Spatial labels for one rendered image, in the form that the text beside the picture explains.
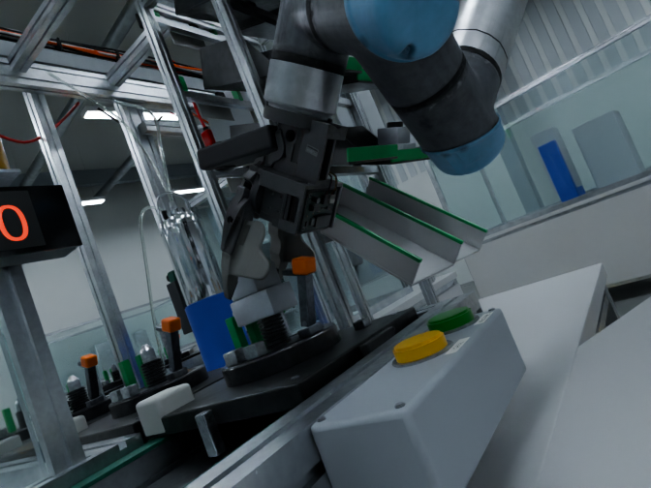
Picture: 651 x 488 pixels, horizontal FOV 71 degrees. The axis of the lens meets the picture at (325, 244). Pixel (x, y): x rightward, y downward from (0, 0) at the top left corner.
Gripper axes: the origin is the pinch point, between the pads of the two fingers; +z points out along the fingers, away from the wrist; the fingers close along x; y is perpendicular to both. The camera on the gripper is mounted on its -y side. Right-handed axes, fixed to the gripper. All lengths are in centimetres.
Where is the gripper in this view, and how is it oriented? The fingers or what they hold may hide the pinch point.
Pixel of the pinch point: (251, 279)
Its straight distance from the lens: 55.3
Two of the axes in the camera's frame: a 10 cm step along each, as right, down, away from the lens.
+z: -2.2, 9.3, 3.0
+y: 8.1, 3.5, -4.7
